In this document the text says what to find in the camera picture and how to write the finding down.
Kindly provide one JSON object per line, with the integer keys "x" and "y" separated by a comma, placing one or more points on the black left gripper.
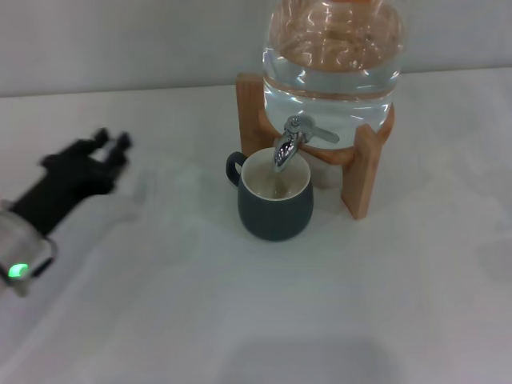
{"x": 68, "y": 180}

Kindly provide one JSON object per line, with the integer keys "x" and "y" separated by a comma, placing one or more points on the clear glass water dispenser jar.
{"x": 332, "y": 80}

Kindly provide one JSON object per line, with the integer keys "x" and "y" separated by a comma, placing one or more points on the dark mug with white interior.
{"x": 276, "y": 218}

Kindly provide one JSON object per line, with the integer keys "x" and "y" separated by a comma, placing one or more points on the wooden dispenser stand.
{"x": 362, "y": 180}

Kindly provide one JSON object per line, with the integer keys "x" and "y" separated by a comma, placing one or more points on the chrome faucet with lever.
{"x": 286, "y": 150}

